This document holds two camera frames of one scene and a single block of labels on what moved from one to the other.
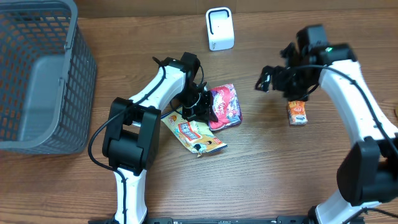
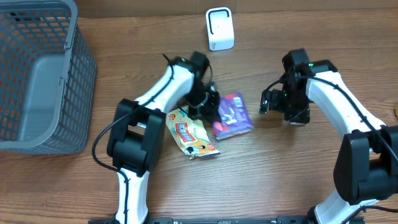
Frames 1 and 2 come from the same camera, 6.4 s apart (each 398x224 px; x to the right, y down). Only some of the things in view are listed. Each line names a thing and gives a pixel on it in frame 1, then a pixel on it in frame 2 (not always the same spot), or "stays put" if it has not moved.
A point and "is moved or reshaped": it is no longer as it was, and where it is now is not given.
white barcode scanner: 220,28 stays put
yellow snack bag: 197,136 is moved or reshaped
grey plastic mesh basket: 48,78 stays put
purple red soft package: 226,106 is moved or reshaped
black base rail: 204,220 stays put
